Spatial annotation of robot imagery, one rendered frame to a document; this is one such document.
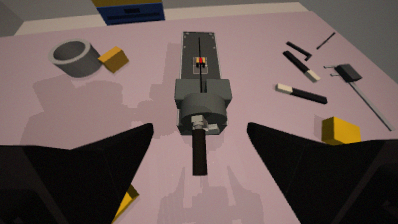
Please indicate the dark grey hollow cylinder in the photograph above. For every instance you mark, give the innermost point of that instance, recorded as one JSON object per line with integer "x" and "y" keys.
{"x": 76, "y": 57}

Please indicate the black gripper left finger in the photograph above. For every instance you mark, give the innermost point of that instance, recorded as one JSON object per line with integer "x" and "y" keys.
{"x": 84, "y": 185}

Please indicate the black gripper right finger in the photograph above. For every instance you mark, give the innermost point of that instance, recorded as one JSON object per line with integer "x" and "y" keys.
{"x": 319, "y": 181}

